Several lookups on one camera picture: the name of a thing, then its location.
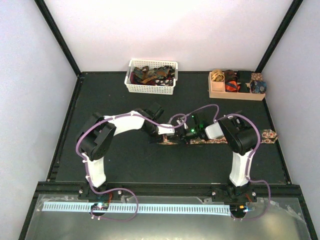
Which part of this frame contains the paisley patterned necktie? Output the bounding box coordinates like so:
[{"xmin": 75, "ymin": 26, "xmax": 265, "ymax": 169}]
[{"xmin": 156, "ymin": 129, "xmax": 279, "ymax": 145}]

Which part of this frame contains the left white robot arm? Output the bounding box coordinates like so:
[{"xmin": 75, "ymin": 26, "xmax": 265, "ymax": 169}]
[{"xmin": 75, "ymin": 103, "xmax": 175, "ymax": 200}]

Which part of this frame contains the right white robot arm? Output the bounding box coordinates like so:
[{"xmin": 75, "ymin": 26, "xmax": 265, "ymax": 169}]
[{"xmin": 179, "ymin": 113, "xmax": 261, "ymax": 202}]

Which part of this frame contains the pile of ties in basket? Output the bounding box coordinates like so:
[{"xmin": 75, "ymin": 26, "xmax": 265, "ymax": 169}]
[{"xmin": 129, "ymin": 65, "xmax": 175, "ymax": 87}]

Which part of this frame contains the wooden compartment tray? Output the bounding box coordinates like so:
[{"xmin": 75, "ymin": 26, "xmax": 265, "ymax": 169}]
[{"xmin": 208, "ymin": 71, "xmax": 266, "ymax": 101}]

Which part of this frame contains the white plastic basket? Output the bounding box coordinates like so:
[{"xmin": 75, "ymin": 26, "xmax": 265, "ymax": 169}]
[{"xmin": 124, "ymin": 58, "xmax": 178, "ymax": 95}]

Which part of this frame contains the orange blue rolled tie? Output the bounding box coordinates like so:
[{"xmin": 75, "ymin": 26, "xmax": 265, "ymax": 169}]
[{"xmin": 225, "ymin": 80, "xmax": 239, "ymax": 93}]

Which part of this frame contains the black rolled tie front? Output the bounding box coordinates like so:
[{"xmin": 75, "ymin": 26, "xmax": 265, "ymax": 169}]
[{"xmin": 238, "ymin": 83, "xmax": 251, "ymax": 94}]

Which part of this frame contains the black rolled tie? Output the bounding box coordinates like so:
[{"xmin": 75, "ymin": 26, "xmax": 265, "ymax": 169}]
[
  {"xmin": 236, "ymin": 70, "xmax": 253, "ymax": 83},
  {"xmin": 238, "ymin": 83, "xmax": 251, "ymax": 94}
]

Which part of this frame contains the dark red rolled tie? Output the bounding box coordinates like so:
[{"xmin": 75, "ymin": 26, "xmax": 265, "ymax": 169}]
[{"xmin": 224, "ymin": 69, "xmax": 238, "ymax": 82}]

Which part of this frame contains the blue patterned rolled tie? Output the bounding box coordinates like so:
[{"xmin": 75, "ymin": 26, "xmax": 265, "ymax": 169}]
[{"xmin": 250, "ymin": 80, "xmax": 267, "ymax": 94}]

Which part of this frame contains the brown patterned rolled tie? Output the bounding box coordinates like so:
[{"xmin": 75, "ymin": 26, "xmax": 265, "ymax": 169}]
[{"xmin": 251, "ymin": 72, "xmax": 263, "ymax": 81}]

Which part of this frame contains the clear acrylic sheet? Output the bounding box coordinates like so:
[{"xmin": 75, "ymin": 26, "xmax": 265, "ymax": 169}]
[{"xmin": 20, "ymin": 195, "xmax": 312, "ymax": 240}]

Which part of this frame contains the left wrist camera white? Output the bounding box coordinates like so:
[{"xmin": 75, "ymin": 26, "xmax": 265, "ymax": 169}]
[{"xmin": 157, "ymin": 124, "xmax": 175, "ymax": 136}]

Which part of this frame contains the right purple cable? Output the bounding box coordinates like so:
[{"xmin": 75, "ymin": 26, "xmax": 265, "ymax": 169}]
[{"xmin": 184, "ymin": 103, "xmax": 271, "ymax": 222}]

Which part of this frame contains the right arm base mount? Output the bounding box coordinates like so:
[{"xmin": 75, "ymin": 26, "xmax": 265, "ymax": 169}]
[{"xmin": 211, "ymin": 184, "xmax": 257, "ymax": 203}]

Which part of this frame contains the white slotted cable duct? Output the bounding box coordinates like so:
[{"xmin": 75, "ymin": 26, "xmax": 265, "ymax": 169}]
[{"xmin": 41, "ymin": 202, "xmax": 231, "ymax": 216}]

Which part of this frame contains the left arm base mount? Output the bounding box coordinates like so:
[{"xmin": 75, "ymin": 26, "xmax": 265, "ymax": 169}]
[{"xmin": 77, "ymin": 184, "xmax": 126, "ymax": 201}]

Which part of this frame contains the right black frame post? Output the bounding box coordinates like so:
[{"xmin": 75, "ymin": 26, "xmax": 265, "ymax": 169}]
[{"xmin": 254, "ymin": 0, "xmax": 304, "ymax": 73}]

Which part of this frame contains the black frame post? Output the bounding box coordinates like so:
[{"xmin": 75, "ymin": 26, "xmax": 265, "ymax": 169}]
[
  {"xmin": 34, "ymin": 0, "xmax": 81, "ymax": 77},
  {"xmin": 254, "ymin": 0, "xmax": 304, "ymax": 73}
]

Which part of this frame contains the left black frame post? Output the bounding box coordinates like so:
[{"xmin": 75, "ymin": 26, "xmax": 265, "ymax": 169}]
[{"xmin": 34, "ymin": 0, "xmax": 81, "ymax": 77}]

